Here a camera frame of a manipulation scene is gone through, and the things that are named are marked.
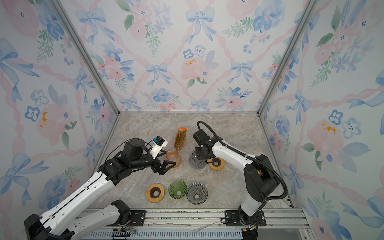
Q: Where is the wooden ring dripper holder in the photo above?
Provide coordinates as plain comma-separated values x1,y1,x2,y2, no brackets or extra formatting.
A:
208,158,225,171

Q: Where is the green glass dripper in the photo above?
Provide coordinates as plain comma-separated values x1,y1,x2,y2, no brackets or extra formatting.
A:
169,180,188,199

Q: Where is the orange coffee filter pack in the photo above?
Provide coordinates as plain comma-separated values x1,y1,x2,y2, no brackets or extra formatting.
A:
174,127,187,151

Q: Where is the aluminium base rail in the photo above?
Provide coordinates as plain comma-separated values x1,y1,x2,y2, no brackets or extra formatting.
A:
79,208,315,240

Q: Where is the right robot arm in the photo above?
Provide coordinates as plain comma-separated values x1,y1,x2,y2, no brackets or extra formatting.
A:
193,129,279,225

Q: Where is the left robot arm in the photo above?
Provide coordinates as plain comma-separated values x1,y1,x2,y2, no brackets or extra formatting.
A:
24,136,176,240

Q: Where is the grey glass dripper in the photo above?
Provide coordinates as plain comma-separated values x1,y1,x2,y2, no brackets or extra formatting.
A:
186,183,208,205

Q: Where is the grey glass carafe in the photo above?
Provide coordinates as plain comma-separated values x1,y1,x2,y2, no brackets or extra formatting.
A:
189,151,207,170

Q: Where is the orange glass carafe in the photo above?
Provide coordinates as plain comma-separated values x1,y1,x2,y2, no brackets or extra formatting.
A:
166,148,182,168

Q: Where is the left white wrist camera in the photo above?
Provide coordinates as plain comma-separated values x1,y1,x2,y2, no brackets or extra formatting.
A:
150,136,168,159

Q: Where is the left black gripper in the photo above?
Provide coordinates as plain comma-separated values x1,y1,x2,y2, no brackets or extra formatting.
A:
131,149,177,175

